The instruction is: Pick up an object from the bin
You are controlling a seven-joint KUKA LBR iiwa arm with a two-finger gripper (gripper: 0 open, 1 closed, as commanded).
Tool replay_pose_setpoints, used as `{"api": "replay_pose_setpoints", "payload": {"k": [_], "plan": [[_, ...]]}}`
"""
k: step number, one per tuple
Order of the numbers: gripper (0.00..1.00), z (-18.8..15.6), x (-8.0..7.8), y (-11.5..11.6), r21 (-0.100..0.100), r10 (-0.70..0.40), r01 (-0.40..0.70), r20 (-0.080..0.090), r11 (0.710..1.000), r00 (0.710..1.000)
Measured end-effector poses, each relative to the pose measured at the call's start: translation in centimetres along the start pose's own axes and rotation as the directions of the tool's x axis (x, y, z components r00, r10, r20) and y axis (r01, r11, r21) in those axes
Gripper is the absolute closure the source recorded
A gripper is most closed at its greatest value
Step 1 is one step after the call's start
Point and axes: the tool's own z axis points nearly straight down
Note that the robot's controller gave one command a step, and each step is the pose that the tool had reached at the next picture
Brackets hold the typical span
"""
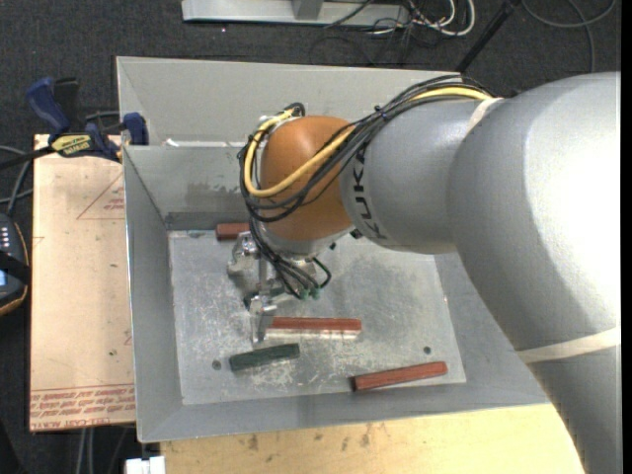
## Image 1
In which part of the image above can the dark green flat block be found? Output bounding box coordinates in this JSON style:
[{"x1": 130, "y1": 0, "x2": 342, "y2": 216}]
[{"x1": 228, "y1": 342, "x2": 302, "y2": 373}]

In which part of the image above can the red-brown flat block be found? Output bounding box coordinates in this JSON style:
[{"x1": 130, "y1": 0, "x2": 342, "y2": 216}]
[
  {"x1": 350, "y1": 360, "x2": 449, "y2": 393},
  {"x1": 215, "y1": 222, "x2": 252, "y2": 242},
  {"x1": 266, "y1": 315, "x2": 363, "y2": 342}
]

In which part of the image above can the grey metal bin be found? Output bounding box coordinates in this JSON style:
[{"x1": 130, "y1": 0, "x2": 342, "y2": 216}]
[{"x1": 116, "y1": 55, "x2": 550, "y2": 444}]

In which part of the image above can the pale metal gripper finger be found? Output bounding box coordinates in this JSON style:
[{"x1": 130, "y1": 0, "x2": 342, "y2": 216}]
[
  {"x1": 262, "y1": 299, "x2": 278, "y2": 346},
  {"x1": 249, "y1": 297, "x2": 264, "y2": 347}
]

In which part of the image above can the brown cardboard board, red print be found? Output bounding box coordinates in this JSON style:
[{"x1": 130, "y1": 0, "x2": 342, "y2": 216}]
[{"x1": 29, "y1": 133, "x2": 137, "y2": 433}]

